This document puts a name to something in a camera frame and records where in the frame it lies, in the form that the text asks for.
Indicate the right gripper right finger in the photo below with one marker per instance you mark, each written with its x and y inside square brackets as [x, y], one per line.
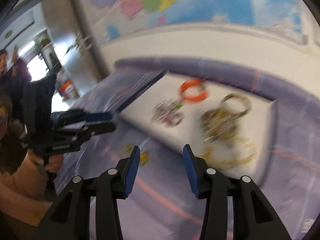
[253, 215]

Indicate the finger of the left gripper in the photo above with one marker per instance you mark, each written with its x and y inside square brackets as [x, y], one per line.
[74, 116]
[87, 129]

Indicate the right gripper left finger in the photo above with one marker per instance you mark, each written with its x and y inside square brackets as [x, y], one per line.
[87, 202]

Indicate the tortoiseshell bangle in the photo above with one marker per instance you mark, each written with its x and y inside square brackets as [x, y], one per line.
[236, 104]

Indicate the orange watch band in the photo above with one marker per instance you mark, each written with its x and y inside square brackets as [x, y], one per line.
[193, 91]

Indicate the dark blue jewelry tray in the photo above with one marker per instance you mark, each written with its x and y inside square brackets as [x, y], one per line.
[248, 157]

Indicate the person left hand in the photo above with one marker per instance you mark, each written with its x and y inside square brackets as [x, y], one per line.
[54, 164]

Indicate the grey door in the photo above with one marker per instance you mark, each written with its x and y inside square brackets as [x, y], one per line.
[64, 18]

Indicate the silver door handle lock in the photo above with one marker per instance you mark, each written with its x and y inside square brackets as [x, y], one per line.
[81, 45]

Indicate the colourful wall map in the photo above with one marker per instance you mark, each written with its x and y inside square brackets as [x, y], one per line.
[112, 19]

